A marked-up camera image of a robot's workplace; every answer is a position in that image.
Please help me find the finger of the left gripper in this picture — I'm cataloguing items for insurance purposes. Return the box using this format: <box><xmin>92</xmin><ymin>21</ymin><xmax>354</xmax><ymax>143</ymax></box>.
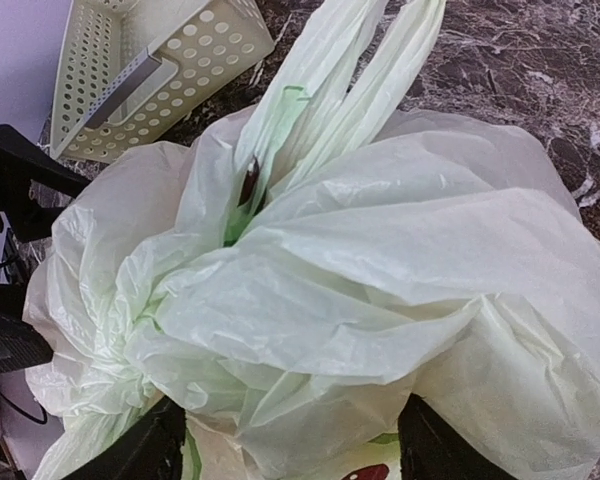
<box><xmin>0</xmin><ymin>284</ymin><xmax>53</xmax><ymax>374</ymax></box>
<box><xmin>0</xmin><ymin>124</ymin><xmax>90</xmax><ymax>240</ymax></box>

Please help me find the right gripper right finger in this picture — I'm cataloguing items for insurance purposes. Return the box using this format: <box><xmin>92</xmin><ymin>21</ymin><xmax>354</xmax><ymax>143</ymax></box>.
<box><xmin>398</xmin><ymin>394</ymin><xmax>514</xmax><ymax>480</ymax></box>

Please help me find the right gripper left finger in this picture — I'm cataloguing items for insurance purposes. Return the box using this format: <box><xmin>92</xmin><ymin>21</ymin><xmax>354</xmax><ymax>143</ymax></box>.
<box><xmin>66</xmin><ymin>397</ymin><xmax>186</xmax><ymax>480</ymax></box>

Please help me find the light green plastic bag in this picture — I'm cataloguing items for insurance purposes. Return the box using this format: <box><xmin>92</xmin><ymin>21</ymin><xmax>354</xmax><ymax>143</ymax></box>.
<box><xmin>24</xmin><ymin>1</ymin><xmax>600</xmax><ymax>479</ymax></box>

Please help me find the light green perforated basket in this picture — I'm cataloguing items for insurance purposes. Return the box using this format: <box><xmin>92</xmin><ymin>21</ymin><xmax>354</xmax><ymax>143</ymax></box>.
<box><xmin>49</xmin><ymin>0</ymin><xmax>274</xmax><ymax>163</ymax></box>

